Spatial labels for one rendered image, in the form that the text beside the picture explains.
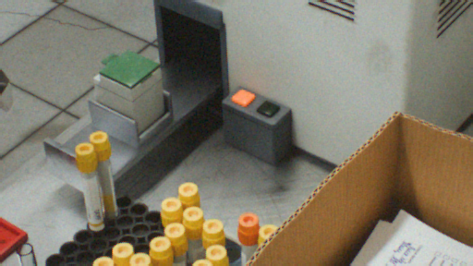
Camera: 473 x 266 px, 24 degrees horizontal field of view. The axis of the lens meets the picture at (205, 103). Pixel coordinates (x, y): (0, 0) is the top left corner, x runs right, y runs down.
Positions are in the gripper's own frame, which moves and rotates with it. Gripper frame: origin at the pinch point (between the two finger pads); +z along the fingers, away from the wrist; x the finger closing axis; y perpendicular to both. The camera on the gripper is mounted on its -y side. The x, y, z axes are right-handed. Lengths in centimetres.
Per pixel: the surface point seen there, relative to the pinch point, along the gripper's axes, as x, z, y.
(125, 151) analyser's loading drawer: 2.0, 16.2, -2.5
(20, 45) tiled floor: -119, 138, -32
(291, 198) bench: 15.2, 23.1, -6.4
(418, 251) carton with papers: 30.1, 15.6, -5.6
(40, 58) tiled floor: -112, 138, -31
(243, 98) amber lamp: 7.4, 20.2, -12.3
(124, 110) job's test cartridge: 1.3, 13.8, -5.4
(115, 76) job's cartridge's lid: 0.4, 11.2, -7.3
